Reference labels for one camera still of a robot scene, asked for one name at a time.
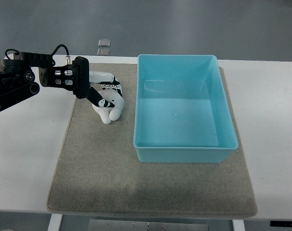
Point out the white tooth plush toy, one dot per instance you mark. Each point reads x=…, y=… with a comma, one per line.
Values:
x=110, y=106

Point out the left white table leg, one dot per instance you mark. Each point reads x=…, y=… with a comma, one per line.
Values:
x=55, y=222

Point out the white table leg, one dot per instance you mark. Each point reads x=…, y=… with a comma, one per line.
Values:
x=238, y=225
x=55, y=222

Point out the blue plastic box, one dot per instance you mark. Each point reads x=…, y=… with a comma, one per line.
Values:
x=182, y=113

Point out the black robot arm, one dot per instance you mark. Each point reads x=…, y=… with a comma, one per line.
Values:
x=17, y=80

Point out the floor socket plate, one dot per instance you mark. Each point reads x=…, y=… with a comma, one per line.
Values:
x=103, y=52
x=104, y=43

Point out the lower floor socket plate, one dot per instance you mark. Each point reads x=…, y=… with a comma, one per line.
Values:
x=103, y=52

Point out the right white table leg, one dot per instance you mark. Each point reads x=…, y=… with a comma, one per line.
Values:
x=238, y=225

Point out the upper floor socket plate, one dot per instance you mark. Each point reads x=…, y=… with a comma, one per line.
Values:
x=104, y=43

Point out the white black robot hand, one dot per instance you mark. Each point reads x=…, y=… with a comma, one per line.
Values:
x=87, y=83

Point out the black table control panel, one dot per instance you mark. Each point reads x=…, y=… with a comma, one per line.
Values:
x=280, y=223

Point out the grey felt mat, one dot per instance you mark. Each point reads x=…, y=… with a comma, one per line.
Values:
x=98, y=171

